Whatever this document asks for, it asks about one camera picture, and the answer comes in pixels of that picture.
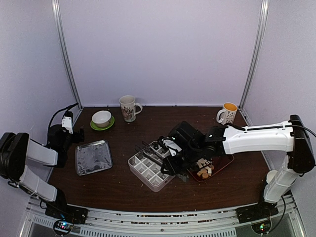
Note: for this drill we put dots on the yellow interior mug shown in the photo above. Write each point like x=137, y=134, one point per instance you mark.
x=227, y=113

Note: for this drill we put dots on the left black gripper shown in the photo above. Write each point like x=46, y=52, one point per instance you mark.
x=77, y=138

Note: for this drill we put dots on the tall coral print mug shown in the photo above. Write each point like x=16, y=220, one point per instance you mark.
x=130, y=108

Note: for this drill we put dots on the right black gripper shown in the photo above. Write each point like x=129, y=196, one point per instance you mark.
x=173, y=169

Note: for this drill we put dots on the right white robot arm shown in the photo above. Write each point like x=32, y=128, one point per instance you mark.
x=289, y=136

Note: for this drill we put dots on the green saucer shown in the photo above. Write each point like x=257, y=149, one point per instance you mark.
x=103, y=126

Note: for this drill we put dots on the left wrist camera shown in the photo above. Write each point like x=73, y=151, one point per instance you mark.
x=67, y=121

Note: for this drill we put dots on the front metal rail base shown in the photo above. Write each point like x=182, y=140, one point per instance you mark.
x=212, y=223

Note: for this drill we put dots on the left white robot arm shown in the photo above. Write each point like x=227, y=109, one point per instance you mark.
x=19, y=152

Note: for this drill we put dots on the red chocolate tray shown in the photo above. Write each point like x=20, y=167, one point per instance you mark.
x=206, y=169

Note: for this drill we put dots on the white bowl off table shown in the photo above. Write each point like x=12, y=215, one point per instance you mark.
x=271, y=174

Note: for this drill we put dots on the metal tongs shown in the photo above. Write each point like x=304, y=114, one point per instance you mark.
x=147, y=152

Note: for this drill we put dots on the white bowl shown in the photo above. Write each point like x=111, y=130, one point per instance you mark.
x=101, y=117

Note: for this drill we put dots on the right aluminium frame post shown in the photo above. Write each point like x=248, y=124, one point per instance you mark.
x=263, y=16

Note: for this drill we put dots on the white divided tin box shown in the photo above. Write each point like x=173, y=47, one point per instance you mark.
x=149, y=172

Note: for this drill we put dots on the bunny print tin lid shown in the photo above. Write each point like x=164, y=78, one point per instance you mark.
x=93, y=157

